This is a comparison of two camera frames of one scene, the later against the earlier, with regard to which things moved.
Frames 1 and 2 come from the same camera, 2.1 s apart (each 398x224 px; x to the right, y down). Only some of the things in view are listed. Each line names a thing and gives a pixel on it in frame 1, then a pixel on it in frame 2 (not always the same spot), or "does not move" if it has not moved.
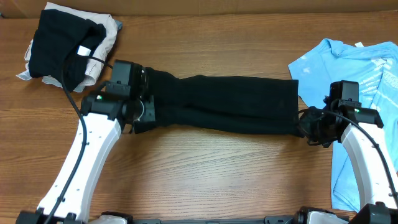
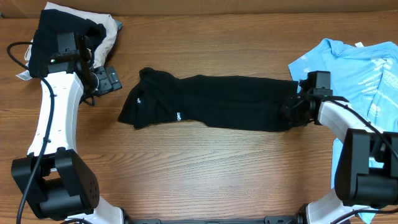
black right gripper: (305, 127) to (286, 112)
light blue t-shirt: (375, 67) does not move
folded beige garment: (94, 66) does not move
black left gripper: (150, 113) to (106, 81)
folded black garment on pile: (58, 36) does not move
